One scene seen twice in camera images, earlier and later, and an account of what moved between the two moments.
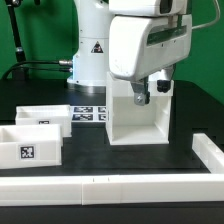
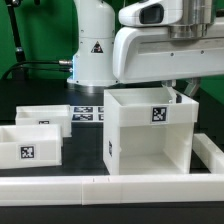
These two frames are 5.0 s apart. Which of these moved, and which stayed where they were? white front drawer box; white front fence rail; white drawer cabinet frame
Moved: white drawer cabinet frame
Stayed: white front drawer box; white front fence rail
